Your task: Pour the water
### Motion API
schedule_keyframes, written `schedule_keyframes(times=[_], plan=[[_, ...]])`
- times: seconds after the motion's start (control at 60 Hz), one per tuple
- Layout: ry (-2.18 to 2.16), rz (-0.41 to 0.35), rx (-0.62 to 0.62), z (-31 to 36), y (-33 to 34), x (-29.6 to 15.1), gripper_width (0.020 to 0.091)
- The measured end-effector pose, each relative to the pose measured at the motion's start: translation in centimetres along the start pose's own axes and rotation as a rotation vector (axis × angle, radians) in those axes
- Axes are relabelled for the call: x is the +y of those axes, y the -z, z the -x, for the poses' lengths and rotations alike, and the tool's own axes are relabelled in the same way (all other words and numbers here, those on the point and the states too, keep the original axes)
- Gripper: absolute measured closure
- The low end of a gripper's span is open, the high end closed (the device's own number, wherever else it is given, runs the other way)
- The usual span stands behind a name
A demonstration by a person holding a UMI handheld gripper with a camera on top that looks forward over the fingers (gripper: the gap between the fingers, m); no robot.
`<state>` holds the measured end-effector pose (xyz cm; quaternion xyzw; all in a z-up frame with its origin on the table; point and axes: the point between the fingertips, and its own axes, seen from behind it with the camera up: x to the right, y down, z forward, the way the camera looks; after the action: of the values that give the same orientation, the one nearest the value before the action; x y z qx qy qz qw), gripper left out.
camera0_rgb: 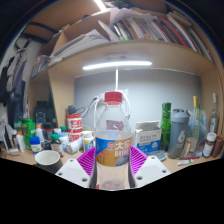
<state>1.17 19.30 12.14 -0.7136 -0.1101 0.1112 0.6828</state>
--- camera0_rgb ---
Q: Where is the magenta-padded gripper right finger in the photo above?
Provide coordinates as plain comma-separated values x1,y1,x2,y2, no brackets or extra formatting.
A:
128,145,172,189

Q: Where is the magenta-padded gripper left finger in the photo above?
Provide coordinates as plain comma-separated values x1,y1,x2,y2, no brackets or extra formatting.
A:
54,147,98,190

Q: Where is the clear plastic bottle red cap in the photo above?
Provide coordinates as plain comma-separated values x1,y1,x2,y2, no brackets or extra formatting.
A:
94,91,133,191

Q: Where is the black mug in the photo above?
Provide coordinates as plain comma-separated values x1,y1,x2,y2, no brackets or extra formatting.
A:
34,149,64,174

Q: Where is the blue and white carton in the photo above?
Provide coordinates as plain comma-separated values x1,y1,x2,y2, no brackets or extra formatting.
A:
134,120,163,154

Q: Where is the brown bottle green cap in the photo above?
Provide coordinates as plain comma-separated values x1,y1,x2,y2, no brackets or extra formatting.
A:
50,133,64,158

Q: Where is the white pill bottle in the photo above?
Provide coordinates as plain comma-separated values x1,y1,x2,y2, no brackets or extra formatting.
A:
82,130,96,153

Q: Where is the red and white canister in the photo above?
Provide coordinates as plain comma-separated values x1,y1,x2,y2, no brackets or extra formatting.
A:
66,113,84,143

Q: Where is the green glass bottle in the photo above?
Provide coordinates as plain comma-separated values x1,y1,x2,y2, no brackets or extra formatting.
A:
160,102,172,152

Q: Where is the grey shaker bottle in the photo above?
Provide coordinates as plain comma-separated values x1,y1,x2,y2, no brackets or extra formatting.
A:
167,108,190,159

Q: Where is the white bottle blue cap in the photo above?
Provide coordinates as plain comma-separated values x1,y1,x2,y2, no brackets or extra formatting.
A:
29,135,43,155

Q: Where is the green plastic container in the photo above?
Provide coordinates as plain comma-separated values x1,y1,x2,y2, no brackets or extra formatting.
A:
20,118,36,149

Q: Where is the brown jar white lid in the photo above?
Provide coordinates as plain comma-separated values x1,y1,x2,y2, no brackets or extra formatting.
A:
202,132,218,158

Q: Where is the clear bottle yellow cap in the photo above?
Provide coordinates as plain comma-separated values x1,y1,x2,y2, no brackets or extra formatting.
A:
191,95,201,139

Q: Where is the brown ceramic mug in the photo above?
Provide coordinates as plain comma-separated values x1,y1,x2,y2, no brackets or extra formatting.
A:
212,134,224,158

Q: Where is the tall clear glass bottle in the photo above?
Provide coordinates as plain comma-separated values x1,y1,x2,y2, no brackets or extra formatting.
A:
209,92,220,134

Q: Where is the wooden shelf unit with books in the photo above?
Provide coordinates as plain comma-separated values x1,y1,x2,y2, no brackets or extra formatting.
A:
28,1,223,131

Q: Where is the ceiling tube light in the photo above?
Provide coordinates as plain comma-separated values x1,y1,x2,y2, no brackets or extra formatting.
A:
93,0,108,12

